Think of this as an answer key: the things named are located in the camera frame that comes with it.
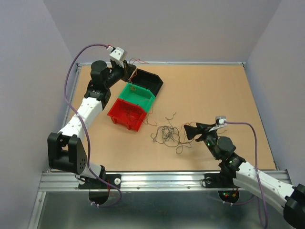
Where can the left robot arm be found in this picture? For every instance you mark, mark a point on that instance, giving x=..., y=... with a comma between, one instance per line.
x=65, y=148

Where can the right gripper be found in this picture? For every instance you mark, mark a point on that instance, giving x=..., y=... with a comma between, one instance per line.
x=191, y=131

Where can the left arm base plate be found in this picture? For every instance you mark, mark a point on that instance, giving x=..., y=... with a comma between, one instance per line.
x=87, y=183

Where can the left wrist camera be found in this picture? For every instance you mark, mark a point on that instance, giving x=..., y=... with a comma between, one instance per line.
x=118, y=54

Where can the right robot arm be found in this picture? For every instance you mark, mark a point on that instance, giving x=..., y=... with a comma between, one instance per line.
x=287, y=199

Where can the green plastic bin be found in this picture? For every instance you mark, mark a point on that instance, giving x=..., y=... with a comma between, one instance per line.
x=137, y=95

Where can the black plastic bin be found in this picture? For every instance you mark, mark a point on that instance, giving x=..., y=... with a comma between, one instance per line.
x=147, y=80

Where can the aluminium rail frame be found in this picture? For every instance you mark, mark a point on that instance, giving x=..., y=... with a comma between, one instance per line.
x=191, y=93

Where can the red plastic bin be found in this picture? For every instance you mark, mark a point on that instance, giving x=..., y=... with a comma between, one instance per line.
x=127, y=114

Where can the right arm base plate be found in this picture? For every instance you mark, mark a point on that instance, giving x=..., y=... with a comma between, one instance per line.
x=217, y=180

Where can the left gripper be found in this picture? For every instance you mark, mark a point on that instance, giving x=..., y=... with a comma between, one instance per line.
x=126, y=71

